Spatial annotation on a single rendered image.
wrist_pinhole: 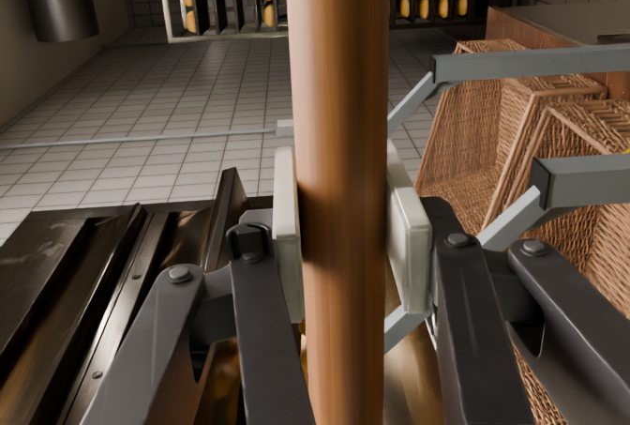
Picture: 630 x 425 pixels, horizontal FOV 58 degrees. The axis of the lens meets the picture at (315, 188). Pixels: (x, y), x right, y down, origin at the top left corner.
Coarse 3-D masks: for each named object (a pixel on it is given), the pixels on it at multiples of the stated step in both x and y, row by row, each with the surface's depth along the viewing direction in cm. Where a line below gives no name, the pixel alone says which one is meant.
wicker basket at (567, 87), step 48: (480, 48) 153; (528, 48) 148; (480, 96) 168; (528, 96) 150; (576, 96) 113; (432, 144) 173; (480, 144) 175; (528, 144) 117; (432, 192) 177; (480, 192) 167
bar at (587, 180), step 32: (448, 64) 101; (480, 64) 101; (512, 64) 101; (544, 64) 101; (576, 64) 102; (608, 64) 102; (416, 96) 104; (544, 160) 60; (576, 160) 60; (608, 160) 59; (544, 192) 58; (576, 192) 58; (608, 192) 58; (512, 224) 61; (384, 320) 68; (416, 320) 66; (384, 352) 68
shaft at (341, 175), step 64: (320, 0) 15; (384, 0) 16; (320, 64) 16; (384, 64) 17; (320, 128) 17; (384, 128) 18; (320, 192) 18; (384, 192) 19; (320, 256) 19; (384, 256) 20; (320, 320) 20; (320, 384) 21
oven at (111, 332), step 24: (48, 216) 184; (72, 216) 183; (96, 216) 182; (144, 216) 183; (168, 216) 181; (144, 240) 167; (144, 264) 156; (120, 288) 145; (144, 288) 150; (120, 312) 137; (96, 336) 129; (120, 336) 129; (96, 360) 123; (72, 384) 116; (96, 384) 116; (240, 384) 127; (72, 408) 111; (240, 408) 120
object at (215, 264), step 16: (224, 192) 160; (240, 192) 172; (224, 208) 151; (240, 208) 167; (224, 224) 143; (224, 240) 139; (224, 256) 135; (208, 272) 125; (224, 352) 116; (224, 368) 113; (240, 368) 124; (208, 384) 101; (224, 384) 110; (208, 400) 99; (224, 400) 108; (208, 416) 97; (224, 416) 105
